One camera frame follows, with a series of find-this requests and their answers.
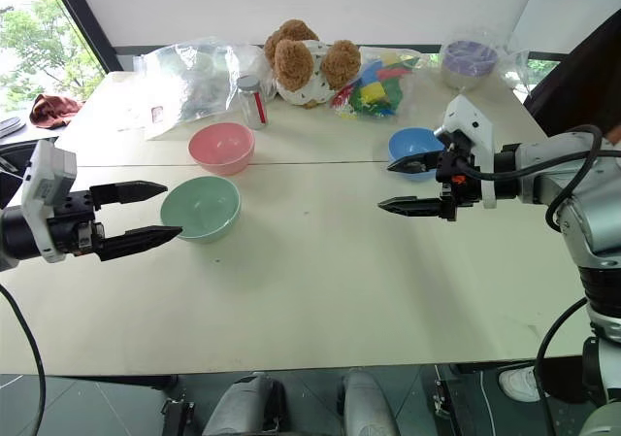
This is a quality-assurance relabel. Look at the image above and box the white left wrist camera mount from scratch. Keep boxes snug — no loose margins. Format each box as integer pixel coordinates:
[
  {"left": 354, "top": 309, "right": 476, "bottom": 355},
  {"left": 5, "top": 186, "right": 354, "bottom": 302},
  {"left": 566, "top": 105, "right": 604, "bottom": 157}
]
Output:
[{"left": 21, "top": 139, "right": 78, "bottom": 264}]

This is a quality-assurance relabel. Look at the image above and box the purple and white container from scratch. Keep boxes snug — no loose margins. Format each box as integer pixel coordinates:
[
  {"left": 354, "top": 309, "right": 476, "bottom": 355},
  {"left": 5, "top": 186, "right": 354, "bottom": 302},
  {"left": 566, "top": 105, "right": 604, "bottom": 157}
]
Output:
[{"left": 443, "top": 40, "right": 500, "bottom": 90}]

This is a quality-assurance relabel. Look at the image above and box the dark flat object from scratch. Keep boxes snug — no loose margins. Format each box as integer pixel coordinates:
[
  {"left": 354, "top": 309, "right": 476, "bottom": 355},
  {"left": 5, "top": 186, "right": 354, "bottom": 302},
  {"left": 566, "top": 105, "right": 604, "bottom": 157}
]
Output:
[{"left": 0, "top": 115, "right": 25, "bottom": 140}]

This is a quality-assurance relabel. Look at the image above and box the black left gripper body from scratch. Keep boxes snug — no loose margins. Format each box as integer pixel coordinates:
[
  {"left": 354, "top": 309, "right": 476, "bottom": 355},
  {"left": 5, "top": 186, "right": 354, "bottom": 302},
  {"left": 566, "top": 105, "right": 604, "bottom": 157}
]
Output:
[{"left": 47, "top": 187, "right": 108, "bottom": 258}]

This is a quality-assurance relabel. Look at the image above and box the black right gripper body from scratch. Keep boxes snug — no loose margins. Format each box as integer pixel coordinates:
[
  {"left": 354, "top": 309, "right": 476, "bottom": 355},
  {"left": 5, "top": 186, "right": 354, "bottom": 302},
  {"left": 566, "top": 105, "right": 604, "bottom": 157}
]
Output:
[{"left": 435, "top": 130, "right": 485, "bottom": 223}]

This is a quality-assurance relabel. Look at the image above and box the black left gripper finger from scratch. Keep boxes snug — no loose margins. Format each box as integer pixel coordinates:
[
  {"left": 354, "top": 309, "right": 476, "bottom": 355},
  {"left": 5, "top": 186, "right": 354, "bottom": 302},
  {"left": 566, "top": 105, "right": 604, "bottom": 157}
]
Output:
[
  {"left": 94, "top": 225, "right": 184, "bottom": 263},
  {"left": 89, "top": 180, "right": 169, "bottom": 212}
]

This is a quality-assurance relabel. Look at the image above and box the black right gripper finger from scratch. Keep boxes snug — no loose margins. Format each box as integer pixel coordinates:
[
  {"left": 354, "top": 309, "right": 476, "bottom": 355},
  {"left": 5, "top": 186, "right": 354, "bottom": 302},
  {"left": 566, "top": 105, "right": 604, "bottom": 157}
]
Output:
[
  {"left": 377, "top": 195, "right": 445, "bottom": 219},
  {"left": 386, "top": 150, "right": 445, "bottom": 176}
]

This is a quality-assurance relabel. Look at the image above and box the large clear plastic bag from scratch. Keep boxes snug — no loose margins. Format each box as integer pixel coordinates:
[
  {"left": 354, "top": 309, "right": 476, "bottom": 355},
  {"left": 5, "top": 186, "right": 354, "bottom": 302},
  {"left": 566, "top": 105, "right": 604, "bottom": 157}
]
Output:
[{"left": 140, "top": 37, "right": 278, "bottom": 142}]

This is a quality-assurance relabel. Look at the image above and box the bag of coloured blocks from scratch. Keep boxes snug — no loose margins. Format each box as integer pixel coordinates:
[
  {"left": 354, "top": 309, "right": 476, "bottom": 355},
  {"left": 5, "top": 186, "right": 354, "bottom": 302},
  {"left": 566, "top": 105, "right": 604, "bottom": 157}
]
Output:
[{"left": 329, "top": 46, "right": 434, "bottom": 123}]

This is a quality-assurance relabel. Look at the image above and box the glass jar with grey lid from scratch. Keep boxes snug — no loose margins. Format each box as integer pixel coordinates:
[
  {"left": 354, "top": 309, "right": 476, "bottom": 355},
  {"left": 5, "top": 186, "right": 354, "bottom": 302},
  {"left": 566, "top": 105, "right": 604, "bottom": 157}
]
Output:
[{"left": 236, "top": 75, "right": 271, "bottom": 131}]

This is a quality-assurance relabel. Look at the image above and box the black window frame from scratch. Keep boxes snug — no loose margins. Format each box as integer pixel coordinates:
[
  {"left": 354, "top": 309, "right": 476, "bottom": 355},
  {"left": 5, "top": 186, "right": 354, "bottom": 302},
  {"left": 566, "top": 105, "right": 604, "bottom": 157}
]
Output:
[{"left": 46, "top": 0, "right": 123, "bottom": 74}]

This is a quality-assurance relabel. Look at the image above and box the black metal bracket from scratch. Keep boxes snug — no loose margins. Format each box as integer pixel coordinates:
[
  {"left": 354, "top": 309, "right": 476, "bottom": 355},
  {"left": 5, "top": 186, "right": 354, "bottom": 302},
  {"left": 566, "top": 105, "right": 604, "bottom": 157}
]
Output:
[
  {"left": 159, "top": 396, "right": 196, "bottom": 436},
  {"left": 433, "top": 365, "right": 468, "bottom": 436}
]

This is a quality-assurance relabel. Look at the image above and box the green bowl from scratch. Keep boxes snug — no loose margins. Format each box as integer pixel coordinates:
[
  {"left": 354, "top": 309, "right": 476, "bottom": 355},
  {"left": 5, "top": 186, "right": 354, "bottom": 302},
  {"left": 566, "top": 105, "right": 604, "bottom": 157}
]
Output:
[{"left": 159, "top": 175, "right": 243, "bottom": 245}]

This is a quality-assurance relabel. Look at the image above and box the reddish brown cloth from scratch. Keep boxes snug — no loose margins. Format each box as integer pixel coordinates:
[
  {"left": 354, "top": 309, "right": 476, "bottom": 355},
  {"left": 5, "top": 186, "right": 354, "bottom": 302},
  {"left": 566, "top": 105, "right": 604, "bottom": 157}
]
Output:
[{"left": 28, "top": 93, "right": 82, "bottom": 130}]

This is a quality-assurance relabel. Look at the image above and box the black right shoulder cable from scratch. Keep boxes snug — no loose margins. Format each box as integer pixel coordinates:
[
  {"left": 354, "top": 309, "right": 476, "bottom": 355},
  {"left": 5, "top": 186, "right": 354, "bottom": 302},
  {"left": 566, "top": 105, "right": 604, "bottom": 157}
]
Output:
[{"left": 533, "top": 297, "right": 591, "bottom": 436}]

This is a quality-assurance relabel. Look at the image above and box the blue bowl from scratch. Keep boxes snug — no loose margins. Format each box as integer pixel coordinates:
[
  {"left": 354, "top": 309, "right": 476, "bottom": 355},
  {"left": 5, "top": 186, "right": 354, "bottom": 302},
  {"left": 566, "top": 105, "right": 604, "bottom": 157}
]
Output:
[{"left": 387, "top": 126, "right": 450, "bottom": 184}]

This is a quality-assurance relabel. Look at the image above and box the clear bag around purple container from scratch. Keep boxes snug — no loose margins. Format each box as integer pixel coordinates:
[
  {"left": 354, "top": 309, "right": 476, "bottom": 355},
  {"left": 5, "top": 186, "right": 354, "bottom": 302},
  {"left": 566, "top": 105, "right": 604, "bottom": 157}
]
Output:
[{"left": 439, "top": 24, "right": 531, "bottom": 93}]

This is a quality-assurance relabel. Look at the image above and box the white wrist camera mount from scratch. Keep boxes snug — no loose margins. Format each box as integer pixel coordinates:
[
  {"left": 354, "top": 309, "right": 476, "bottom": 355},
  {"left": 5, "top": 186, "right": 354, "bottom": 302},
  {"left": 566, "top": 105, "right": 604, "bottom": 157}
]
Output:
[
  {"left": 21, "top": 139, "right": 78, "bottom": 264},
  {"left": 435, "top": 93, "right": 499, "bottom": 211}
]

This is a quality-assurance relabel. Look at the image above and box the pink red bowl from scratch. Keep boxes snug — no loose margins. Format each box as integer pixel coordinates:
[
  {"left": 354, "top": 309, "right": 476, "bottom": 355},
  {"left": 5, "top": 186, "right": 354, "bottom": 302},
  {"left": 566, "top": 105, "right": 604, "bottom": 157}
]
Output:
[{"left": 187, "top": 121, "right": 256, "bottom": 176}]

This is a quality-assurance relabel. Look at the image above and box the white shoe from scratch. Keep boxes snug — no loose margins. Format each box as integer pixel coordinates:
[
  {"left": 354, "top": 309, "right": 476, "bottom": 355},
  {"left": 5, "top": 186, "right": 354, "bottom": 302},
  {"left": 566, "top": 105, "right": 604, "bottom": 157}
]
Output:
[{"left": 498, "top": 366, "right": 542, "bottom": 404}]

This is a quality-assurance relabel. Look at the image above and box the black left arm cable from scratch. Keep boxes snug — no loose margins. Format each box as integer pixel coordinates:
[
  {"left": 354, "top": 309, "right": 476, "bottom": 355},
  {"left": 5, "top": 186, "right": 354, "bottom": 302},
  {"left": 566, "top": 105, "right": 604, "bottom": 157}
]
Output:
[{"left": 0, "top": 283, "right": 48, "bottom": 436}]

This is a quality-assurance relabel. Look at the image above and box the brown teddy bear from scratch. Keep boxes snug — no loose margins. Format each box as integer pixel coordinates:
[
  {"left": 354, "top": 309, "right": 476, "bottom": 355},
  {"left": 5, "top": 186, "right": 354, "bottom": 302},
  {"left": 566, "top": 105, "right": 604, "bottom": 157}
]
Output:
[{"left": 263, "top": 17, "right": 363, "bottom": 111}]

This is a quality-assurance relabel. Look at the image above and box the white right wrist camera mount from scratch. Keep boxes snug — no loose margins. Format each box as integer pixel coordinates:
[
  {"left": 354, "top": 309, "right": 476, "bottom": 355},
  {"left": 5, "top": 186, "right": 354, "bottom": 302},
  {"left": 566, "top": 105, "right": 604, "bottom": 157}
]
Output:
[{"left": 435, "top": 93, "right": 499, "bottom": 211}]

